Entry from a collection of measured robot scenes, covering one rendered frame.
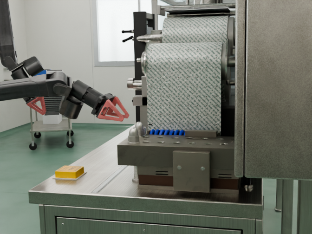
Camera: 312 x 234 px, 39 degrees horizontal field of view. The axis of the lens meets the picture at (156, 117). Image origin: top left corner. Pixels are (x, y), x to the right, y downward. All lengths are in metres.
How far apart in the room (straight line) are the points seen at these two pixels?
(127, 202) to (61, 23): 6.55
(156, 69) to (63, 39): 6.27
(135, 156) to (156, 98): 0.24
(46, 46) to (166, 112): 6.44
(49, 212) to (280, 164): 0.90
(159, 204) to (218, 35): 0.68
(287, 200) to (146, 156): 1.57
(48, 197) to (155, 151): 0.33
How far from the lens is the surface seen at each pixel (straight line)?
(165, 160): 1.24
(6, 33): 1.86
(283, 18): 0.53
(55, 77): 1.45
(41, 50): 7.82
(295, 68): 0.53
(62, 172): 1.42
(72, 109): 1.49
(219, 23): 1.63
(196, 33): 1.62
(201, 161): 1.20
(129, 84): 1.51
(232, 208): 1.19
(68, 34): 7.61
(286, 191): 2.69
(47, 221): 1.35
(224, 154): 1.21
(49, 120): 6.42
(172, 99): 1.40
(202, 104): 1.39
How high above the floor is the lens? 1.30
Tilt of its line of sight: 9 degrees down
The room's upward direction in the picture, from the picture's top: 1 degrees counter-clockwise
